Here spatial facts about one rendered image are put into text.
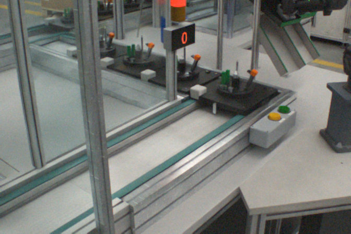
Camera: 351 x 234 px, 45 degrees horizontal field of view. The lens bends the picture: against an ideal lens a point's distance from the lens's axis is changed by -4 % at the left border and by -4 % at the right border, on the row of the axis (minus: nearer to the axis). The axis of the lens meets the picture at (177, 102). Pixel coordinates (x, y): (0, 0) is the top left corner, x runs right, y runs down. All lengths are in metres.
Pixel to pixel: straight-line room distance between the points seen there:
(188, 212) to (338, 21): 4.66
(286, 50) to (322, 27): 3.87
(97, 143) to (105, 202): 0.14
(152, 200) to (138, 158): 0.24
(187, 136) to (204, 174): 0.21
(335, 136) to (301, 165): 0.19
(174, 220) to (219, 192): 0.18
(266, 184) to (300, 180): 0.11
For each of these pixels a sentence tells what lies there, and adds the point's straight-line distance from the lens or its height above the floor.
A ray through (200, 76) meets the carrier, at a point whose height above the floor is 0.97.
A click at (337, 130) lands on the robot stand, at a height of 0.93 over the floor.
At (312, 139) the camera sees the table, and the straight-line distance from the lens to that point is 1.62.
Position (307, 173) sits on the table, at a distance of 1.43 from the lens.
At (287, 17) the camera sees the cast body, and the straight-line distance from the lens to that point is 1.76.
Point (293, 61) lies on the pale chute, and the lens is 1.88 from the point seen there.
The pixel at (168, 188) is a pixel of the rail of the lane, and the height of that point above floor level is 0.94.
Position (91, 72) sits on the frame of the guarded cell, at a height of 1.35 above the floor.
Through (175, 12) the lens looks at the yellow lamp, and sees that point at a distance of 1.46.
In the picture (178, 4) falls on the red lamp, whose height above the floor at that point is 1.32.
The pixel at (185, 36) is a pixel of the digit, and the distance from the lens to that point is 1.49.
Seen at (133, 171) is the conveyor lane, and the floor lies 0.92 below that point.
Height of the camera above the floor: 1.63
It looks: 25 degrees down
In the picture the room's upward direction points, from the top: straight up
